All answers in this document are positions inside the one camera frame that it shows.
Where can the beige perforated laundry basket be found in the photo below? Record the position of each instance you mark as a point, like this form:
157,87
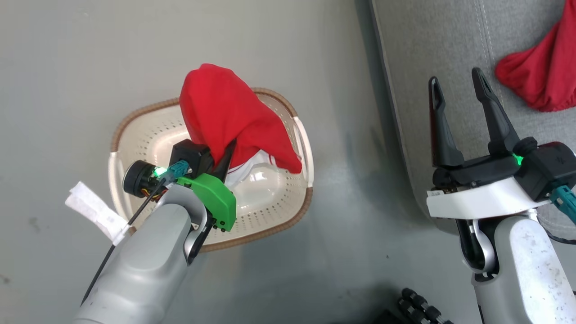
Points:
270,202

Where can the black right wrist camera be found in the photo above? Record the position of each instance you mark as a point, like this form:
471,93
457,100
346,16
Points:
549,168

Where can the plain red garment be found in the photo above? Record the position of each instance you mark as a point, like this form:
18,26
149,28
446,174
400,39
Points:
549,72

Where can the teal left camera connector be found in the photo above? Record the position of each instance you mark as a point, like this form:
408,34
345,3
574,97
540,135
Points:
179,170

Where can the red garment with white trim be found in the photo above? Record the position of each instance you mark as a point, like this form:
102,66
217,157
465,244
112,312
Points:
220,108

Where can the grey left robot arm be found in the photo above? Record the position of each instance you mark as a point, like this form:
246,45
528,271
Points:
139,270

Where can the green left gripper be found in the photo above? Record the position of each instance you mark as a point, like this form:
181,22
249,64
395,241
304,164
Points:
216,200

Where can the teal right camera connector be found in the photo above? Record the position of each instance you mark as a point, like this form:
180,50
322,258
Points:
566,201

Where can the teal camera connector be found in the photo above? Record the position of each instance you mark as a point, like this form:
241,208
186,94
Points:
566,201
179,170

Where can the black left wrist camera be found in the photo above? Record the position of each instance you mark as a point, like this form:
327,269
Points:
137,177

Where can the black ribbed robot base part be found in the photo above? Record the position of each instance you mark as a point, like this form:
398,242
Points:
416,303

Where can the grey fabric sofa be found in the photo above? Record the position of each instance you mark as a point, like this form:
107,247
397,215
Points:
427,36

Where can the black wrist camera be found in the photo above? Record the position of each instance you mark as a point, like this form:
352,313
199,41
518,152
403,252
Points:
549,168
137,177

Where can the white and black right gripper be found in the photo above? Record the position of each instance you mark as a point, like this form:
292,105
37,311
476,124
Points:
477,198

